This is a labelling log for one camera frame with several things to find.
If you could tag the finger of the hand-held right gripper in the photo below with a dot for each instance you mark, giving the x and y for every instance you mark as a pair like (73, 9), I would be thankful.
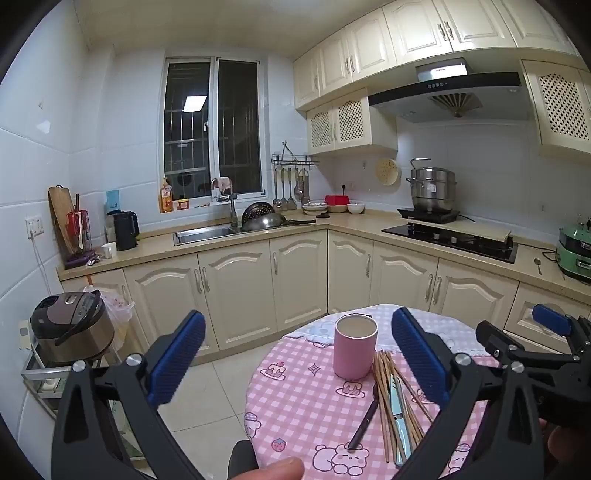
(551, 318)
(512, 344)

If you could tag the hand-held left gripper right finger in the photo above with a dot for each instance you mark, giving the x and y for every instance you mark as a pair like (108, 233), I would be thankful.
(420, 360)

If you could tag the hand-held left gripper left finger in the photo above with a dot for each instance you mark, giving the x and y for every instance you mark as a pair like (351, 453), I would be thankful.
(178, 355)

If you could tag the bundle of wooden chopsticks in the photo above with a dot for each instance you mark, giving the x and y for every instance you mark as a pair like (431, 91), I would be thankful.
(382, 406)

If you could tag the pink cup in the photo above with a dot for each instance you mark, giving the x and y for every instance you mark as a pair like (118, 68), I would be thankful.
(353, 355)

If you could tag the light blue knife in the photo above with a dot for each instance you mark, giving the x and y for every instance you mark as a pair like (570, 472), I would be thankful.
(400, 434)

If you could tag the person's right hand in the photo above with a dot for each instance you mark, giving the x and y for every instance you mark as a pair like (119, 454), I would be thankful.
(561, 445)

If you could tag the person's left hand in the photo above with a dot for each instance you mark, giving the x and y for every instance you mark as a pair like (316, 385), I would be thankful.
(277, 470)

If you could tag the small metal spoon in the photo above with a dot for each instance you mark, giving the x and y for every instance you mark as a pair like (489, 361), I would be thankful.
(538, 264)

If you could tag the green electric cooker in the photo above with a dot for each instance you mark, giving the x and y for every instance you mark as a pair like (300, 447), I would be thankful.
(575, 254)

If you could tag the clear plastic bag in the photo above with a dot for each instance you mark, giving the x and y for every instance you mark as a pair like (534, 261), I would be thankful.
(115, 309)

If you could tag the cream base cabinets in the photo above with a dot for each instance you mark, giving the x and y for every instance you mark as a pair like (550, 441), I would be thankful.
(244, 286)

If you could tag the brown rice cooker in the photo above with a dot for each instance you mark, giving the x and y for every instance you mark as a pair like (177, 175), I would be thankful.
(69, 332)

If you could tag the black gas stove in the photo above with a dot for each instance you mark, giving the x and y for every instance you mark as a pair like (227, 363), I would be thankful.
(461, 244)

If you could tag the beige board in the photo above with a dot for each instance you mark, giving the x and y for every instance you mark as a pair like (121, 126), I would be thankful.
(480, 228)

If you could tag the steel sink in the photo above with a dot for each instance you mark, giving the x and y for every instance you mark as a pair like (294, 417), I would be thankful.
(203, 235)

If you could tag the pink checked tablecloth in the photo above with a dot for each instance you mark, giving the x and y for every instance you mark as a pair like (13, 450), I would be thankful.
(300, 392)

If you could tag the black chair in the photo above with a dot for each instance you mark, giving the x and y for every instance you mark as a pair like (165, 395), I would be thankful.
(242, 461)

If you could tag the small white cup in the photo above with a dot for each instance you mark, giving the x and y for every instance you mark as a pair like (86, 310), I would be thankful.
(109, 250)

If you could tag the black electric kettle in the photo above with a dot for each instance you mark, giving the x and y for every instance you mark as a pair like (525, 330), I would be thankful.
(125, 233)

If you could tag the purple tray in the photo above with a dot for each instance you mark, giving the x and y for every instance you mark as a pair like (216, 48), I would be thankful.
(78, 260)

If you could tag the metal storage rack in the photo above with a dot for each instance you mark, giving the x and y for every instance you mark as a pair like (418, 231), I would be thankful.
(41, 383)

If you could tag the black induction cooker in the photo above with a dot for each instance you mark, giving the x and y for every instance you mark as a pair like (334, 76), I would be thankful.
(429, 216)

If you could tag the small red jar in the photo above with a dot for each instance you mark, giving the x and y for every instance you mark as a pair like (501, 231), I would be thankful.
(183, 204)

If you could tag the orange oil bottle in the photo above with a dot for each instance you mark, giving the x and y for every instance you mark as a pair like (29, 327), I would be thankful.
(166, 198)

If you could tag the metal faucet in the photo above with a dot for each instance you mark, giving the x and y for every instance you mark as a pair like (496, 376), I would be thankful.
(232, 207)

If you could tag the red knife holder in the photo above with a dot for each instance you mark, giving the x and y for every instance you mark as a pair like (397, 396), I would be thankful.
(76, 230)

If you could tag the white bowl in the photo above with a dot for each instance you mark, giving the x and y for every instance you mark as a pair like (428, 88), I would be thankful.
(356, 209)

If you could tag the metal colander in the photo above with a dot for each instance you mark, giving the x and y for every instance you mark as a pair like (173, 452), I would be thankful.
(256, 211)

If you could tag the light blue box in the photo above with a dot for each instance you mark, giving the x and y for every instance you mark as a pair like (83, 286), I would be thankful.
(112, 202)

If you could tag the steel steamer pot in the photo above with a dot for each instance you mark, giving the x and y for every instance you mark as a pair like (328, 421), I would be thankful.
(431, 189)

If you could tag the pink cloth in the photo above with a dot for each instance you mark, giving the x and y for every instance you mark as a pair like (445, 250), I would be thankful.
(225, 184)

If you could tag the wooden cutting board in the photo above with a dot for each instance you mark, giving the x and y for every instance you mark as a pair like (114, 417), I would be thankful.
(62, 217)

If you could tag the metal ladle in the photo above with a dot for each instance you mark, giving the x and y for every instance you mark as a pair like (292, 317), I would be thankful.
(276, 201)

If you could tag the metal spatula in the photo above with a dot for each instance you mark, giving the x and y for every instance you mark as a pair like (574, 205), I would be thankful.
(292, 203)
(284, 203)

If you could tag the round yellow steamer tray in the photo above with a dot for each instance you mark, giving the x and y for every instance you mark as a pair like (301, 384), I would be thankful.
(387, 171)

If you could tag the metal slotted spoon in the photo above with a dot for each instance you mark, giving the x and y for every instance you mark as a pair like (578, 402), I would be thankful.
(302, 184)

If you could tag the large cream lattice cabinet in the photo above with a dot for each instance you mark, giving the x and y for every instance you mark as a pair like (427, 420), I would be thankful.
(561, 106)

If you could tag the white framed window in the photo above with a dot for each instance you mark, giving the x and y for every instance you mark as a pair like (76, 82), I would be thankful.
(212, 129)

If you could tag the metal tongs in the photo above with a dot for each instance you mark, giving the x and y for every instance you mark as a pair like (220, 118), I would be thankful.
(287, 150)

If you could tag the black range hood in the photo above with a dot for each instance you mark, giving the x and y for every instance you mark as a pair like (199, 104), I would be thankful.
(452, 99)

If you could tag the small cream lattice cabinet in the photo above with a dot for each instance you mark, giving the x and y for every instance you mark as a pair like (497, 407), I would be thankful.
(344, 122)

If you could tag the white wall socket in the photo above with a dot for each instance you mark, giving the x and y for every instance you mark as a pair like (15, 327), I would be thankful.
(34, 227)

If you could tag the metal utensil rail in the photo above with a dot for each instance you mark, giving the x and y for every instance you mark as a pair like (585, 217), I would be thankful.
(295, 160)

